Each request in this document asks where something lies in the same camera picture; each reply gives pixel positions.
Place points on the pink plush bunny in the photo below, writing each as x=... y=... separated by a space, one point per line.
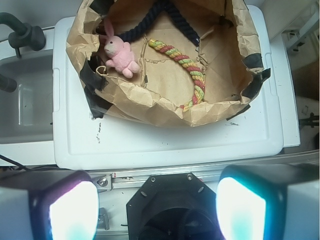
x=121 y=57

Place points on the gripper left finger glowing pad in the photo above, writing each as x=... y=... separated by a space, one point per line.
x=48 y=205

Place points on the brown paper bag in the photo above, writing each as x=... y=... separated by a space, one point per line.
x=200 y=60

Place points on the aluminium extrusion rail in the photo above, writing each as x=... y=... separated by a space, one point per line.
x=107 y=180

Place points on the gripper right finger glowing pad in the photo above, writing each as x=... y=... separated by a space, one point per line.
x=269 y=202

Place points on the black octagonal mount plate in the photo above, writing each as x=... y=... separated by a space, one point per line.
x=173 y=207

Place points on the white plastic bin lid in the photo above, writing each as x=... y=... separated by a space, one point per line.
x=82 y=142

